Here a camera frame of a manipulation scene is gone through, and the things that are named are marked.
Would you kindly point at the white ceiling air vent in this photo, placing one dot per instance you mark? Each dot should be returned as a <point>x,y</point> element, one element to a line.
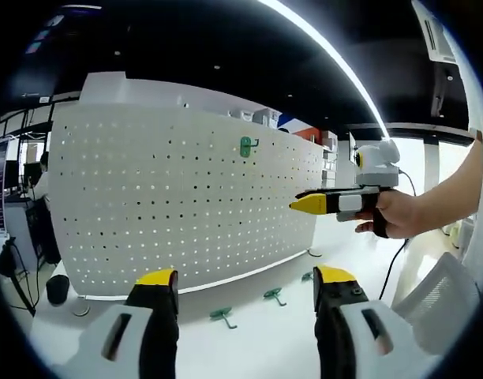
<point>435,35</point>

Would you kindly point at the person's right hand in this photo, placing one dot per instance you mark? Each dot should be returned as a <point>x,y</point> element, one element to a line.
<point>403,213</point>

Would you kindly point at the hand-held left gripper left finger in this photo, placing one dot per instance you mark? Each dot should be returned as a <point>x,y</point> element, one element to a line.
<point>154,335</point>

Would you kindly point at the monitor on black stand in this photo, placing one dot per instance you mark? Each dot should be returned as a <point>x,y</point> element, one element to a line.
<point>353,148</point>

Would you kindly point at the black cylindrical cup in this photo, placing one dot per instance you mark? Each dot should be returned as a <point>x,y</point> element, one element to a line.
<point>58,290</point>

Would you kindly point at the long ceiling light strip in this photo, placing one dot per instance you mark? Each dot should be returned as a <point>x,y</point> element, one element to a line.
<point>324,44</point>

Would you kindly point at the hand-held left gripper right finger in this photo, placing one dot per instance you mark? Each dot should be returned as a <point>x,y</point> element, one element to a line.
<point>336,335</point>

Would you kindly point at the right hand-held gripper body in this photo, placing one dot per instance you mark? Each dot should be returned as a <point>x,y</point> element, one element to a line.
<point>377,166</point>

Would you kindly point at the green hook assembly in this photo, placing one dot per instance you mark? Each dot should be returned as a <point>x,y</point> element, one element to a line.
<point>273,293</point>
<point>221,313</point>
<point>307,277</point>
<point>245,149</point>

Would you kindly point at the white perforated mounting plate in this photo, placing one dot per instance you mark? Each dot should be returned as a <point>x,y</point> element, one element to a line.
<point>166,197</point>

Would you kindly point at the white partition block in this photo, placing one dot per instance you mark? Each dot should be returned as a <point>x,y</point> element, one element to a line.
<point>147,92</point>

